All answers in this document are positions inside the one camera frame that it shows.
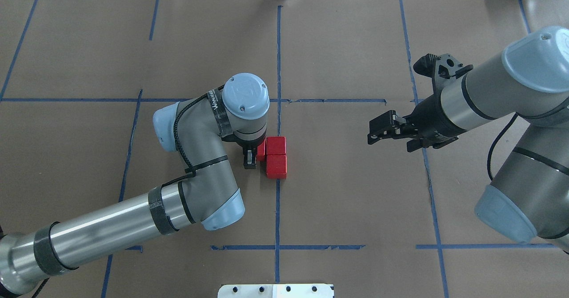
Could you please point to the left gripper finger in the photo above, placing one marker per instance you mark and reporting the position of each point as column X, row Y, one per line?
column 249, row 161

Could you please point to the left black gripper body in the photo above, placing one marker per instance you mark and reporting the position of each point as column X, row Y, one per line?
column 250, row 157

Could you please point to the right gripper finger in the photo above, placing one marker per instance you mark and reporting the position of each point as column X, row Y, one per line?
column 386, row 126

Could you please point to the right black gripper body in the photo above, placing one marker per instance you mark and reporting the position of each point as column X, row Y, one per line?
column 430, row 119

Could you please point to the red block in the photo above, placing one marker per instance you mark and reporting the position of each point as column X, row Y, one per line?
column 261, row 151
column 276, row 167
column 275, row 145

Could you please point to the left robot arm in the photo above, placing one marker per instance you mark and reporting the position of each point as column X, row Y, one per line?
column 207, row 193

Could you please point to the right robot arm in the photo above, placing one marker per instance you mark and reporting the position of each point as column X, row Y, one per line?
column 527, row 164

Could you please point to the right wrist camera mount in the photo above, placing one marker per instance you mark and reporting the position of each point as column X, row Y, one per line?
column 443, row 70

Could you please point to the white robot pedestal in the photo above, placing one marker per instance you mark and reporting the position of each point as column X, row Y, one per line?
column 294, row 290

